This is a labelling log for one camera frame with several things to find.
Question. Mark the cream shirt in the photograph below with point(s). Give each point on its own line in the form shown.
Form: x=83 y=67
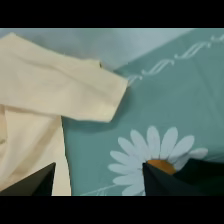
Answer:
x=50 y=90

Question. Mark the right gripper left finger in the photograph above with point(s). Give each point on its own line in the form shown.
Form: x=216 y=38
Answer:
x=38 y=183

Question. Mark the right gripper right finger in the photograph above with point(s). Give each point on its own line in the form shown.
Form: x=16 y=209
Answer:
x=173 y=185

